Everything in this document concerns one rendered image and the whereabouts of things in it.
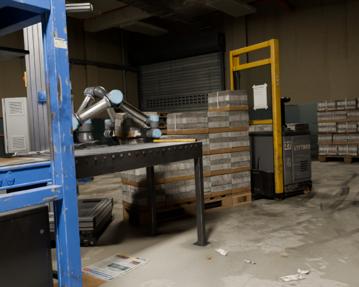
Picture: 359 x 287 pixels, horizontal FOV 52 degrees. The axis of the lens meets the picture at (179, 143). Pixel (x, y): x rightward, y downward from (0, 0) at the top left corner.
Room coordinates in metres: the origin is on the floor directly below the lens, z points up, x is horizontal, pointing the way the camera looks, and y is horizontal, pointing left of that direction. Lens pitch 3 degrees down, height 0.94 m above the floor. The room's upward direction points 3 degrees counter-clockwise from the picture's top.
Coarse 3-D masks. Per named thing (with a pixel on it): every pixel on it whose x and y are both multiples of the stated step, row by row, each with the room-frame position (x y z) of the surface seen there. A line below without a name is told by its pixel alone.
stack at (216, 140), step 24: (120, 144) 3.73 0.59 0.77; (216, 144) 3.97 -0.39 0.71; (144, 168) 3.48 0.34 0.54; (168, 168) 3.62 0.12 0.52; (192, 168) 3.79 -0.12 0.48; (216, 168) 3.96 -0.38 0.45; (144, 192) 3.48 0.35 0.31; (168, 192) 3.62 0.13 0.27; (192, 192) 3.78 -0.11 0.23; (144, 216) 3.46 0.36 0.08
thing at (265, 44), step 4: (256, 44) 4.45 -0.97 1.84; (260, 44) 4.40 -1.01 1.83; (264, 44) 4.35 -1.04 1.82; (268, 44) 4.30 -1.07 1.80; (240, 48) 4.69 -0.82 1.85; (244, 48) 4.62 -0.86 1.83; (248, 48) 4.57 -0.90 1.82; (252, 48) 4.51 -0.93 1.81; (256, 48) 4.46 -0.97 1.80; (260, 48) 4.44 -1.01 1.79; (232, 52) 4.81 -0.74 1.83; (236, 52) 4.74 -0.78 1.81; (240, 52) 4.68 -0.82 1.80; (244, 52) 4.65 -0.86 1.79
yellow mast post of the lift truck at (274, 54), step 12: (276, 48) 4.24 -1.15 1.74; (276, 60) 4.24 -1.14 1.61; (276, 72) 4.23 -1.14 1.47; (276, 84) 4.23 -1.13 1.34; (276, 96) 4.23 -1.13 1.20; (276, 108) 4.22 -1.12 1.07; (276, 120) 4.22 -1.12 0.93; (276, 132) 4.22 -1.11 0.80; (276, 144) 4.22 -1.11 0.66; (276, 156) 4.23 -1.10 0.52; (276, 168) 4.23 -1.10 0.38; (276, 180) 4.24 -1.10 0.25; (276, 192) 4.24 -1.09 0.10
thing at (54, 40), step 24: (48, 24) 1.62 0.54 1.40; (48, 48) 1.63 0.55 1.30; (48, 72) 1.64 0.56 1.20; (48, 96) 1.64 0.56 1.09; (48, 120) 1.64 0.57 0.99; (72, 144) 1.65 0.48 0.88; (72, 168) 1.65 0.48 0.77; (72, 192) 1.64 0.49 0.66; (72, 216) 1.63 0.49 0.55; (72, 240) 1.63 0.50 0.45; (72, 264) 1.62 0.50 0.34
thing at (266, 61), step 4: (260, 60) 4.41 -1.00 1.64; (264, 60) 4.36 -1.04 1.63; (268, 60) 4.30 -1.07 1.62; (244, 64) 4.63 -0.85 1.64; (248, 64) 4.57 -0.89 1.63; (252, 64) 4.52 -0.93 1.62; (256, 64) 4.46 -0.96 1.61; (260, 64) 4.41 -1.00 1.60; (264, 64) 4.37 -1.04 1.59; (236, 68) 4.75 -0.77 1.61; (240, 68) 4.69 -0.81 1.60; (244, 68) 4.64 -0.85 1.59; (248, 68) 4.64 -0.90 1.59
